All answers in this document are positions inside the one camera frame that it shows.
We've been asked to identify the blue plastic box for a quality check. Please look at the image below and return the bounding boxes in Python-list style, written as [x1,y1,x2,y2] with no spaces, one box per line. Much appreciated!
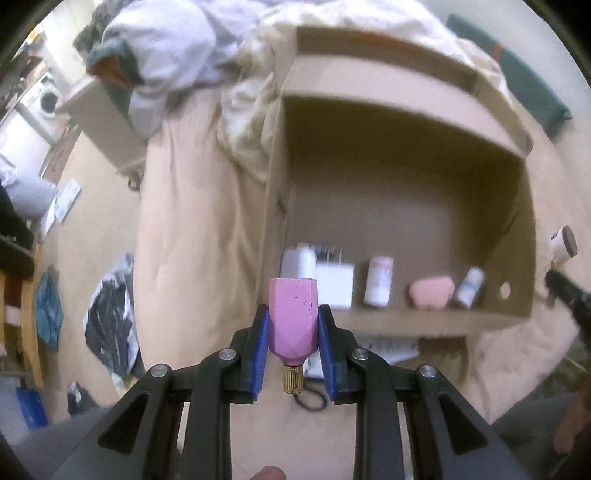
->
[16,385,49,430]

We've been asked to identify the wooden chair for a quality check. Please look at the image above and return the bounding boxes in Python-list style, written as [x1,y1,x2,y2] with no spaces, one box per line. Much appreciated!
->
[0,240,44,388]

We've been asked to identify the person's grey trousers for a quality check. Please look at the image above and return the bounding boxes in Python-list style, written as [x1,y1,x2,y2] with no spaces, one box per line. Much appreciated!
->
[489,388,591,480]

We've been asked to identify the cream printed duvet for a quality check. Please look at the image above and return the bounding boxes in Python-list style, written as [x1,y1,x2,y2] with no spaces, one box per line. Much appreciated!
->
[217,0,518,185]

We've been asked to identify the grey white charger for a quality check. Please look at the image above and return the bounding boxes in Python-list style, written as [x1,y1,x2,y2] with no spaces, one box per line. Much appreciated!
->
[281,244,317,282]

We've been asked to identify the white jar brown lid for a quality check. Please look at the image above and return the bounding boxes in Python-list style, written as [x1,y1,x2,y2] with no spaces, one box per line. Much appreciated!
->
[550,226,578,268]

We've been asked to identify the papers on floor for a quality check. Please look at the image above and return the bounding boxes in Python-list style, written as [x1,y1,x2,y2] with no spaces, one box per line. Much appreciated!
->
[41,180,83,236]

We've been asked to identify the cardboard box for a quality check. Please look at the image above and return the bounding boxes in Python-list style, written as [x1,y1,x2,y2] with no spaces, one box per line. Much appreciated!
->
[256,25,539,340]

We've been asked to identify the light blue duvet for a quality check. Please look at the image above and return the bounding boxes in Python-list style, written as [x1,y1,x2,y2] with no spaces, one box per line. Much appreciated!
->
[99,0,259,139]

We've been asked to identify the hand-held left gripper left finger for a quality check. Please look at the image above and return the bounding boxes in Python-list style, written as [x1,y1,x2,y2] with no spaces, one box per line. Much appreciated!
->
[53,305,271,480]

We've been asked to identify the black clothing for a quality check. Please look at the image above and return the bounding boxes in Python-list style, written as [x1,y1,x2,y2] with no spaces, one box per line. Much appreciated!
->
[0,185,35,278]

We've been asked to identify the white bedside cabinet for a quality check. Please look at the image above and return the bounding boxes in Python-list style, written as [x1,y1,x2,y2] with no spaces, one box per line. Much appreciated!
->
[58,76,148,176]

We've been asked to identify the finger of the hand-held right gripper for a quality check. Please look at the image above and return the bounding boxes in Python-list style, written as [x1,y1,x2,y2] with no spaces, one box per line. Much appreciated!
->
[545,268,591,333]

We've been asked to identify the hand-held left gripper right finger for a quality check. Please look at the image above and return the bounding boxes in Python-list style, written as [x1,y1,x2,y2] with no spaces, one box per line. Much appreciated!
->
[318,305,532,480]

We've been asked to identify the white kitchen cabinet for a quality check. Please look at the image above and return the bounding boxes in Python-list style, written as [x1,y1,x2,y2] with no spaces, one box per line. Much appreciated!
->
[0,108,51,171]

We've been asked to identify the white plug charger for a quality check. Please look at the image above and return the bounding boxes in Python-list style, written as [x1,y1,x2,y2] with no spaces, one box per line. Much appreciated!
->
[315,247,355,309]

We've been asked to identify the white washing machine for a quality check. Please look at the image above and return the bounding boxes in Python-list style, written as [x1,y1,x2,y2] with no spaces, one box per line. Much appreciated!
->
[18,74,65,139]

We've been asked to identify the pink bottle gold cap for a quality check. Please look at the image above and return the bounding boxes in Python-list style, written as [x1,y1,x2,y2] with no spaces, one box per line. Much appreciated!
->
[269,277,320,394]

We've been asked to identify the dark furry blanket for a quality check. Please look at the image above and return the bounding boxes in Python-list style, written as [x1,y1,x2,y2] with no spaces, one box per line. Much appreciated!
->
[74,4,121,51]

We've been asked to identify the teal headboard cushion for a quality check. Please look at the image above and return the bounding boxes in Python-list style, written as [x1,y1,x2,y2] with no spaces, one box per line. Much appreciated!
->
[445,13,573,139]

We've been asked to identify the white bottle pink label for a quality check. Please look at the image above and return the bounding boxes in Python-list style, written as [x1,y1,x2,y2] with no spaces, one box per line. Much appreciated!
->
[363,256,394,306]

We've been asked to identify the black cord loop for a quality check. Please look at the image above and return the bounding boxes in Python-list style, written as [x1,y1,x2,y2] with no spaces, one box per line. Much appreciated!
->
[292,383,329,411]

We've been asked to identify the light blue stuffed bag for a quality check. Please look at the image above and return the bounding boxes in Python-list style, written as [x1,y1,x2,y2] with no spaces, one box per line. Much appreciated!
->
[0,166,58,217]

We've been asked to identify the teal and orange garment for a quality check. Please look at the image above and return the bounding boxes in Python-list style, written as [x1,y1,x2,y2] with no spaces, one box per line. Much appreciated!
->
[88,39,144,88]

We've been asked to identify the teal cloth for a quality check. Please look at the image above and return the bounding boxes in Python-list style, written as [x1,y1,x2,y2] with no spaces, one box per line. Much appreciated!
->
[36,272,64,352]

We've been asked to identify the small white bottle blue label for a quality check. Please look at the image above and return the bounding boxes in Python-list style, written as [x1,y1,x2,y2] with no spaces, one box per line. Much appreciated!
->
[452,266,485,308]

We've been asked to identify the black plastic bag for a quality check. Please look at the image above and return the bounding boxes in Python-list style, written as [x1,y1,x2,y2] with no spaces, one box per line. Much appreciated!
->
[84,253,146,388]

